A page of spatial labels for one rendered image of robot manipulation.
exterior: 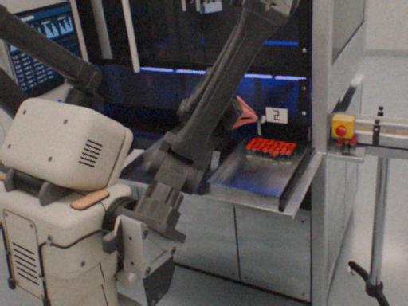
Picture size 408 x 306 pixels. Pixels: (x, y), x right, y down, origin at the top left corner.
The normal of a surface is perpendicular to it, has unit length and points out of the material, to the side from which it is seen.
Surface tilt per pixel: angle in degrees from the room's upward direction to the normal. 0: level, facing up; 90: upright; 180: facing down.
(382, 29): 90
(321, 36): 90
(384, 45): 90
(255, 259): 90
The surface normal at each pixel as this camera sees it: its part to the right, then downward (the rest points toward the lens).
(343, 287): -0.07, -0.92
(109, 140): 0.85, 0.15
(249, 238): -0.41, 0.38
